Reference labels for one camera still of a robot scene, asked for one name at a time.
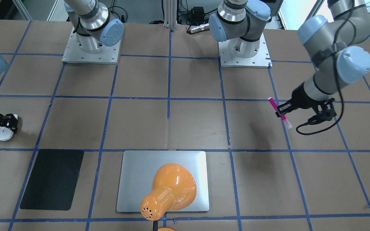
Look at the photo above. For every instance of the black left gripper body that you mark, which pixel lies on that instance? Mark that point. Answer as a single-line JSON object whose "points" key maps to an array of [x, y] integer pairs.
{"points": [[298, 97]]}

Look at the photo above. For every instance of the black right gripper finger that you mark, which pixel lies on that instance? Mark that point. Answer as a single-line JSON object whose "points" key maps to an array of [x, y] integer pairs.
{"points": [[10, 129], [9, 120]]}

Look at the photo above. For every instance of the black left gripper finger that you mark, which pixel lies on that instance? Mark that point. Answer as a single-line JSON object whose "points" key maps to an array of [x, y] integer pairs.
{"points": [[281, 113], [287, 107]]}

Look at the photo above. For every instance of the white computer mouse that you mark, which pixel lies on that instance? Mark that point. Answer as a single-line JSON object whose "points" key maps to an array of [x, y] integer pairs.
{"points": [[8, 126]]}

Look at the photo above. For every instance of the pink highlighter pen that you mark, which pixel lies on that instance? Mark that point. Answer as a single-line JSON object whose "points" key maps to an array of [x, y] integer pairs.
{"points": [[284, 119]]}

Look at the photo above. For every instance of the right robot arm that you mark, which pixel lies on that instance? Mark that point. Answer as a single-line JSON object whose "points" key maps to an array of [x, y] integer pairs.
{"points": [[90, 18]]}

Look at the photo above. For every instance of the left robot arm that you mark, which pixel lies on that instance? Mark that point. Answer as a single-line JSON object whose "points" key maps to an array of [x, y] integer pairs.
{"points": [[332, 47]]}

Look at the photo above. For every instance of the black mousepad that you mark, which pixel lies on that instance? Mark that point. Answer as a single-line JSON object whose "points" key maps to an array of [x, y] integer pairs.
{"points": [[53, 179]]}

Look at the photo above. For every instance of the orange desk lamp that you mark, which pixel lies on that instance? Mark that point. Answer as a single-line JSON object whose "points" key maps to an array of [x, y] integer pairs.
{"points": [[173, 188]]}

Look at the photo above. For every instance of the silver closed laptop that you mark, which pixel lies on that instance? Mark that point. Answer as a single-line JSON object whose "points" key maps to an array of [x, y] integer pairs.
{"points": [[140, 166]]}

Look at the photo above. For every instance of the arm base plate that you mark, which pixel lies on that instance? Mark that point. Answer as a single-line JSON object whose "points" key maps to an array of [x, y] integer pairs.
{"points": [[87, 50], [237, 53]]}

